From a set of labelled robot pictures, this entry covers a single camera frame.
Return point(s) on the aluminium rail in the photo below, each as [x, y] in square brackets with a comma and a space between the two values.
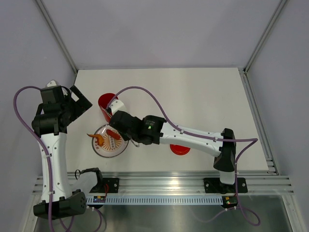
[263, 138]
[191, 183]

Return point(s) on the aluminium frame post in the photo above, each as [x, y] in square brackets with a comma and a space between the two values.
[266, 33]
[52, 27]

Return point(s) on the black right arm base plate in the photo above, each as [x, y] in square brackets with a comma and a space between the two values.
[213, 185]

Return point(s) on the red round lid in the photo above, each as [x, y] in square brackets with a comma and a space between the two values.
[179, 150]

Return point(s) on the aluminium front rail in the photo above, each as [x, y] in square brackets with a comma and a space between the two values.
[191, 183]

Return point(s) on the red grilled sausage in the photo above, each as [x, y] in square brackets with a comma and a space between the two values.
[113, 134]

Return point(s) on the aluminium right side rail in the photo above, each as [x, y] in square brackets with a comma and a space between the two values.
[263, 138]

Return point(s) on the aluminium right frame post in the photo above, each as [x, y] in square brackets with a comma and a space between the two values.
[266, 33]

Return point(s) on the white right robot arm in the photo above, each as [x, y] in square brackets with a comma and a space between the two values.
[221, 146]

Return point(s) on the orange fried chicken wing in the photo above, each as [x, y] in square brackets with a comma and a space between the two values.
[99, 140]

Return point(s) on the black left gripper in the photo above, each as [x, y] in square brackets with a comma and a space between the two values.
[81, 105]

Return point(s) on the aluminium left frame post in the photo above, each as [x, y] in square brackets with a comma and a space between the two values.
[52, 27]

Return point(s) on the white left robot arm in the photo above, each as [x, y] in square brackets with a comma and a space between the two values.
[59, 199]

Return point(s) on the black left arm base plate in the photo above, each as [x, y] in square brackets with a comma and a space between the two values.
[111, 185]

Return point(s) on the white plate with red print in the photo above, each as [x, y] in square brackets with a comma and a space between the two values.
[111, 147]

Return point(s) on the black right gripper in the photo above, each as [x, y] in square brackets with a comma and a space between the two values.
[126, 137]

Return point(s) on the red cylindrical lunch container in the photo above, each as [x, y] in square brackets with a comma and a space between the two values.
[102, 102]

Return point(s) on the stainless steel tongs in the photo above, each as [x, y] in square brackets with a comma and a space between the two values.
[136, 144]

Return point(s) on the white slotted cable duct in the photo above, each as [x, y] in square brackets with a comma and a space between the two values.
[154, 200]

